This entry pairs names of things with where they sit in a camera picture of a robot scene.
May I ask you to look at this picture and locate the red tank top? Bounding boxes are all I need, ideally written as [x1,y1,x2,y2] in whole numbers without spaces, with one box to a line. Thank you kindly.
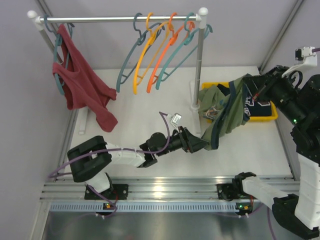
[52,24,118,133]

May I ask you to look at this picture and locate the green tank top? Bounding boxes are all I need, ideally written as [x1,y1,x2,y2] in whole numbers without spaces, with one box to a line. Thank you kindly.
[198,73,251,151]

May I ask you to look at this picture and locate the orange hanger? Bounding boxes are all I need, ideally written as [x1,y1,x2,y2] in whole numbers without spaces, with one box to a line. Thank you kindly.
[146,12,196,94]

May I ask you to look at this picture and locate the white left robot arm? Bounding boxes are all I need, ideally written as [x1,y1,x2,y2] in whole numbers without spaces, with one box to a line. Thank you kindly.
[67,126,209,199]

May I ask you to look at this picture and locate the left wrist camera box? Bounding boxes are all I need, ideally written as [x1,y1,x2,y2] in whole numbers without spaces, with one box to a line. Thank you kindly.
[168,113,182,129]

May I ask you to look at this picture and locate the yellow hanger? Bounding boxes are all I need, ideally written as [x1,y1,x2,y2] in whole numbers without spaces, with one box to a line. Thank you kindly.
[132,12,171,95]

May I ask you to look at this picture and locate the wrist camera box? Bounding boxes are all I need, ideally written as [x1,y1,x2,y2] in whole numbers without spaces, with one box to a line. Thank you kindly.
[168,113,182,129]
[281,46,319,77]

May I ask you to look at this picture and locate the yellow plastic bin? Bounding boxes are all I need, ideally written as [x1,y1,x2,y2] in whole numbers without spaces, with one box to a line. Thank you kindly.
[202,82,278,122]

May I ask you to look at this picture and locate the teal hanger under red top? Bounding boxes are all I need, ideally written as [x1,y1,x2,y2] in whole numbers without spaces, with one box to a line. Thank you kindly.
[44,14,75,96]

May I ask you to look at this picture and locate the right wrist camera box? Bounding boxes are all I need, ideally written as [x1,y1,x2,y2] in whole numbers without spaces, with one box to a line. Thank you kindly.
[281,46,319,77]

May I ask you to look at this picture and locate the navy maroon shirt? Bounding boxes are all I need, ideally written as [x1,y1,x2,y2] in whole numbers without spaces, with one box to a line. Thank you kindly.
[215,81,275,122]

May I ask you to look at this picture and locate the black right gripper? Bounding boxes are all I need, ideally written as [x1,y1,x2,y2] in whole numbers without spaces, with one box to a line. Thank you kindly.
[242,63,307,125]

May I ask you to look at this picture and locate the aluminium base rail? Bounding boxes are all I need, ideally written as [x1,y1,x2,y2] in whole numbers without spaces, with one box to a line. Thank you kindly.
[41,176,301,213]

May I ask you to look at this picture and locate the metal clothes rack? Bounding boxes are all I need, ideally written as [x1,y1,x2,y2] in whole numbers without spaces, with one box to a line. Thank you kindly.
[27,7,213,135]

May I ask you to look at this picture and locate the slate blue hanger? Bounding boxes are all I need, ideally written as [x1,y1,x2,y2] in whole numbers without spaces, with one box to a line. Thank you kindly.
[116,12,162,93]

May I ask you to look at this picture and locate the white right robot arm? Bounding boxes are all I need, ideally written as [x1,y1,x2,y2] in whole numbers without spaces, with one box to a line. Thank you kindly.
[217,65,320,240]

